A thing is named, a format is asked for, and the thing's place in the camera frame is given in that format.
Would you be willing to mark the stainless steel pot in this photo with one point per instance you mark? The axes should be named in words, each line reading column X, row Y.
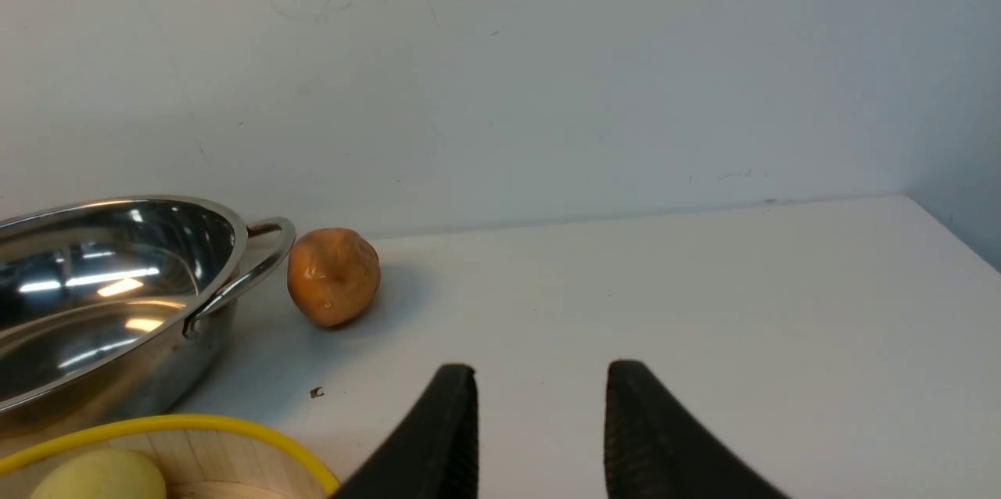
column 115, row 309

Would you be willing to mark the yellow-rimmed bamboo steamer basket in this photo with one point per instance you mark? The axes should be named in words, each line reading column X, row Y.
column 200, row 456

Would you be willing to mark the orange-brown onion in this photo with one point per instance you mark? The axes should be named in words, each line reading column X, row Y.
column 333, row 275

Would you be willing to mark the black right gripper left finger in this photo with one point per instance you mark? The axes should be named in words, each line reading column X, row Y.
column 434, row 451

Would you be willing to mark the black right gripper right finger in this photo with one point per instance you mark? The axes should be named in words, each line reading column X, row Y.
column 655, row 448

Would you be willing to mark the pale yellow round bun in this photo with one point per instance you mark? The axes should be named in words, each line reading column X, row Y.
column 107, row 473

